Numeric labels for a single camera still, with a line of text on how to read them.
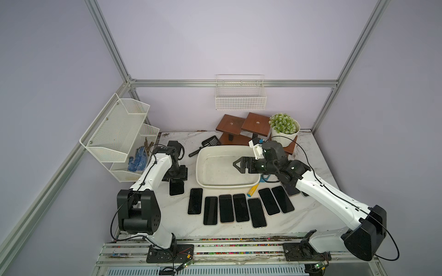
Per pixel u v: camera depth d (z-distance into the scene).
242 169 0.66
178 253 0.73
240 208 0.87
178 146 0.74
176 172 0.75
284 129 0.82
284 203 0.87
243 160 0.65
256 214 0.84
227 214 0.84
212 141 1.15
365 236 0.38
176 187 0.83
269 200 0.95
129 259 0.73
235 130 1.02
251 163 0.65
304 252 0.65
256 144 0.67
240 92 0.95
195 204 0.90
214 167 1.02
